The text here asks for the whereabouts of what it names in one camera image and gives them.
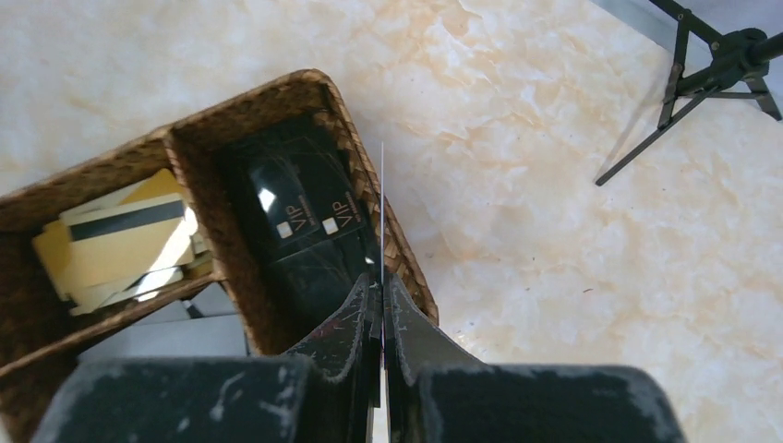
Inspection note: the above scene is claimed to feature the black camera tripod stand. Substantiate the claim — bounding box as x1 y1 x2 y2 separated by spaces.
595 1 782 186

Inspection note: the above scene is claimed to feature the brown woven divided basket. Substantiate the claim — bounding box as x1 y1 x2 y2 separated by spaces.
1 68 439 442

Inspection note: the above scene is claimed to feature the gold cards pile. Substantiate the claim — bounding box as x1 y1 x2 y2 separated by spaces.
31 168 208 317

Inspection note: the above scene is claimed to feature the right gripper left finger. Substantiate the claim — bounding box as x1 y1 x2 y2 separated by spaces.
33 275 374 442

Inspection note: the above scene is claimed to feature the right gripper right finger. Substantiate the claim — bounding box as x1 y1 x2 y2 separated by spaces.
383 273 685 442

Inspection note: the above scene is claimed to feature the silver cards pile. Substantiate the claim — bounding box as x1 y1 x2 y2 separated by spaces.
78 283 251 363

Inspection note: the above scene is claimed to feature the black cards pile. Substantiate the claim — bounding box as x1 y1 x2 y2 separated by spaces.
216 114 379 325

